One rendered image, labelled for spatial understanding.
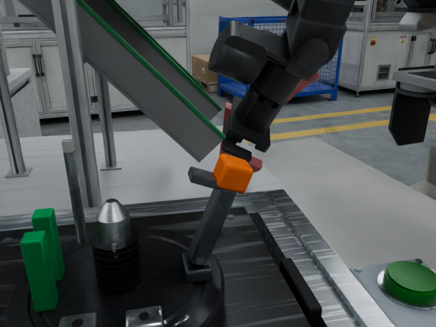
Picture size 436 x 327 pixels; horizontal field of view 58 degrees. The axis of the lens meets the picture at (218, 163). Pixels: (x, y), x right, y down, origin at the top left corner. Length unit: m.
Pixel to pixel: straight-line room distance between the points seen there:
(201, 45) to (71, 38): 8.80
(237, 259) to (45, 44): 3.92
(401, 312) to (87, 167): 0.33
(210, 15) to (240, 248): 8.94
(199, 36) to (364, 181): 8.52
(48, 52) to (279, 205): 3.86
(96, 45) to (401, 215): 0.50
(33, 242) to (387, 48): 5.52
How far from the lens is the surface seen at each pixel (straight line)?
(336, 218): 0.63
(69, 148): 0.30
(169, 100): 0.44
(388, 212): 0.67
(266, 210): 0.42
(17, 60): 4.22
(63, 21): 0.43
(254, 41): 0.53
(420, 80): 0.78
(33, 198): 0.73
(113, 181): 0.74
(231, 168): 0.24
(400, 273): 0.34
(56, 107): 4.29
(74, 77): 0.43
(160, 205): 0.43
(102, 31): 0.44
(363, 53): 5.39
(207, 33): 9.23
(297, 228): 0.40
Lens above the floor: 1.17
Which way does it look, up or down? 23 degrees down
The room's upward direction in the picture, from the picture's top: straight up
